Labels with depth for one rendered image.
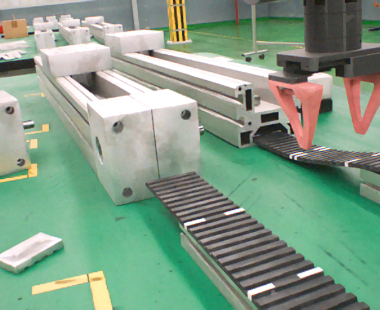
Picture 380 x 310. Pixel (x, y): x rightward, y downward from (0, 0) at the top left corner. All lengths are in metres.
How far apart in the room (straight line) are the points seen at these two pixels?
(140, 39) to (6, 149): 0.59
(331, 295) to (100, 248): 0.21
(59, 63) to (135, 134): 0.41
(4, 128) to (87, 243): 0.26
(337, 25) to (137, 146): 0.23
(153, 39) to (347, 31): 0.74
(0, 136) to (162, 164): 0.24
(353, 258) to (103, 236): 0.21
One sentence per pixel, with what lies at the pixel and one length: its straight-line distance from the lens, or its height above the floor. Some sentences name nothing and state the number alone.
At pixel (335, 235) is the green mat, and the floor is 0.78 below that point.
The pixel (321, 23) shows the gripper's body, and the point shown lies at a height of 0.94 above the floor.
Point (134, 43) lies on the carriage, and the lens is 1.15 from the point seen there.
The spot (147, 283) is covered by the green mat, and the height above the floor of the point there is 0.78.
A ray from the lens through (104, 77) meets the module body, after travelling 0.80.
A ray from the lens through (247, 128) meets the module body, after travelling 0.63.
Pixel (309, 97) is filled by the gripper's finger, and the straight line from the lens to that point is 0.46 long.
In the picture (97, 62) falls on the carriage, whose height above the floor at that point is 0.88.
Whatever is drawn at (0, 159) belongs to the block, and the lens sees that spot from 0.64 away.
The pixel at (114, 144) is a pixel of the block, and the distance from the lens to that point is 0.47.
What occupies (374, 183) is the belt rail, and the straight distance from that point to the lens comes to 0.47.
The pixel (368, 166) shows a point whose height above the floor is 0.82.
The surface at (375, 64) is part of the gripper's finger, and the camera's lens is 0.51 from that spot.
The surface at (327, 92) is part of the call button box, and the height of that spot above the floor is 0.81.
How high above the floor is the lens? 0.98
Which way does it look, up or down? 19 degrees down
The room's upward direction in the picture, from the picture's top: 5 degrees counter-clockwise
